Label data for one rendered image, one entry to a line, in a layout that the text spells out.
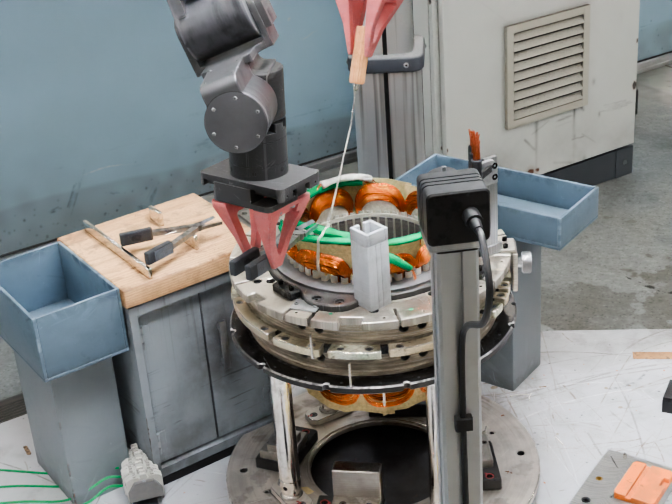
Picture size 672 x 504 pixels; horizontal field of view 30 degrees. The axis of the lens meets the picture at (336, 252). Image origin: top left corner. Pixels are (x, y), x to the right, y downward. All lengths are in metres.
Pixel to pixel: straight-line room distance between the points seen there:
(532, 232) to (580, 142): 2.53
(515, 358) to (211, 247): 0.45
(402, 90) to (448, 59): 1.84
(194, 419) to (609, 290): 2.16
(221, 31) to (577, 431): 0.77
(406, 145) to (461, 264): 0.99
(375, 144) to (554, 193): 0.32
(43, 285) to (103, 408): 0.18
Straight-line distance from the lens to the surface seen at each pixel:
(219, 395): 1.61
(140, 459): 1.60
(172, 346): 1.54
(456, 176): 0.86
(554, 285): 3.62
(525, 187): 1.70
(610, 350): 1.84
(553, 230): 1.57
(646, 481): 1.55
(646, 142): 4.59
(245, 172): 1.20
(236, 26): 1.16
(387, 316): 1.30
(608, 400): 1.73
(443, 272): 0.87
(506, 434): 1.63
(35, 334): 1.45
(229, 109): 1.11
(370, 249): 1.27
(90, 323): 1.48
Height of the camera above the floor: 1.74
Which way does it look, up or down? 27 degrees down
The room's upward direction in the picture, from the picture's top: 4 degrees counter-clockwise
